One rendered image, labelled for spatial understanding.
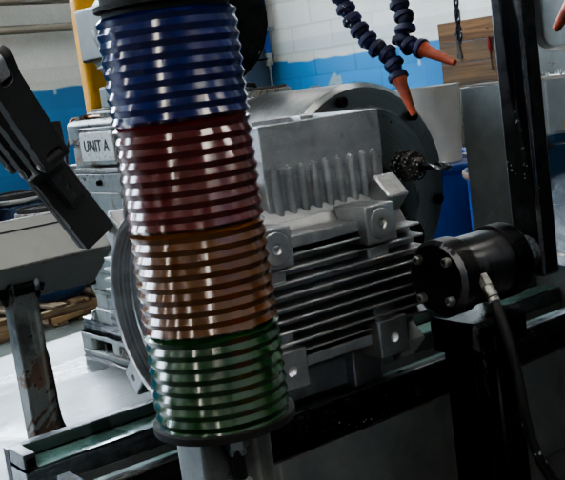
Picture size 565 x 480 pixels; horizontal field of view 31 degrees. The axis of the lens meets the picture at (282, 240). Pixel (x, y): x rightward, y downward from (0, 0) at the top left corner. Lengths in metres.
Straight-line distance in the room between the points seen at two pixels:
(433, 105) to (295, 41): 5.02
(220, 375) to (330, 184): 0.40
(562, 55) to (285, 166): 0.55
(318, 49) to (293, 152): 7.17
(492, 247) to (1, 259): 0.43
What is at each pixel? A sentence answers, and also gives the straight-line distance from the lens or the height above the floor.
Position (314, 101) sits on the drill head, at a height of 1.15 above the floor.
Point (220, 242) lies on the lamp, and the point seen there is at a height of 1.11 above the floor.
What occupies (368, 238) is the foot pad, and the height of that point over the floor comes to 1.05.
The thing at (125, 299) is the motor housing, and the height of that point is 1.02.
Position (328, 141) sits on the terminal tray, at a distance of 0.80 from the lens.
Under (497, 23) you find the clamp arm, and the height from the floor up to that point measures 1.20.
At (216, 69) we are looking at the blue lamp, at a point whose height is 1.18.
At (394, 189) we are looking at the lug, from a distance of 0.82.
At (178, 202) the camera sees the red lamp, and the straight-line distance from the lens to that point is 0.41.
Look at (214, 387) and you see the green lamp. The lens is 0.43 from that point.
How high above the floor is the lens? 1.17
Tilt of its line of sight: 9 degrees down
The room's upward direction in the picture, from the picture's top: 8 degrees counter-clockwise
